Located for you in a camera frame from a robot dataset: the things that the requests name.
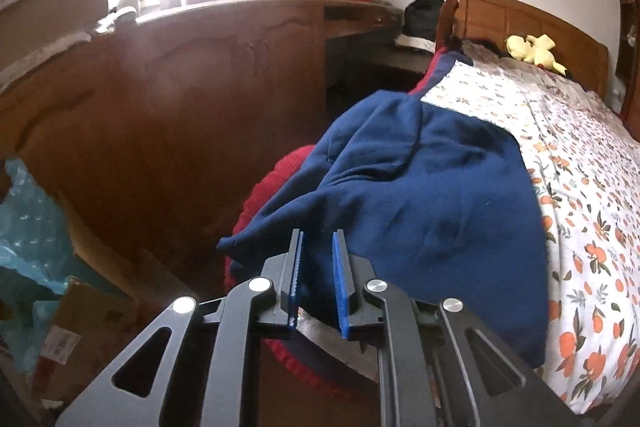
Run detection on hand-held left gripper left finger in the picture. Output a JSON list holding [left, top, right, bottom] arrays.
[[55, 228, 305, 427]]

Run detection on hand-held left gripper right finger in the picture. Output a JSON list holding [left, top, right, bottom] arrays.
[[332, 229, 583, 427]]

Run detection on navy blue sweatshirt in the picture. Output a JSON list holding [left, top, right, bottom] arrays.
[[216, 89, 548, 370]]

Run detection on red knitted blanket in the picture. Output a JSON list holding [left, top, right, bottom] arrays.
[[224, 144, 386, 400]]

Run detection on red-trimmed navy blanket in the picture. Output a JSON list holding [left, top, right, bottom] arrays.
[[407, 49, 473, 95]]

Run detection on long wooden desk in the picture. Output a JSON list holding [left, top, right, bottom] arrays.
[[0, 0, 406, 308]]

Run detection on white cloth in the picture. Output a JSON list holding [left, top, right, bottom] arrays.
[[394, 34, 436, 54]]

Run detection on orange fruit print bed sheet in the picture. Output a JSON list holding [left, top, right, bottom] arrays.
[[420, 57, 640, 415]]

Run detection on cardboard box with teal wrap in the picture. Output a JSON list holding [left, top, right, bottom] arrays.
[[0, 157, 121, 373]]

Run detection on black backpack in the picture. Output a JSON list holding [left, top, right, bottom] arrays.
[[403, 0, 446, 42]]

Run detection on pale floral quilt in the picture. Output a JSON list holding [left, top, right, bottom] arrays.
[[460, 39, 623, 118]]

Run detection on yellow plush toy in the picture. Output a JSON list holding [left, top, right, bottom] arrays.
[[505, 34, 568, 75]]

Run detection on wooden headboard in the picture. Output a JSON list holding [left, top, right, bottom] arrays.
[[454, 0, 610, 100]]

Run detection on wooden louvred wardrobe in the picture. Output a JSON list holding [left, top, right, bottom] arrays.
[[612, 0, 640, 132]]

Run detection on stack of pale folded linens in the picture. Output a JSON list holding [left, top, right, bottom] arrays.
[[0, 0, 111, 82]]

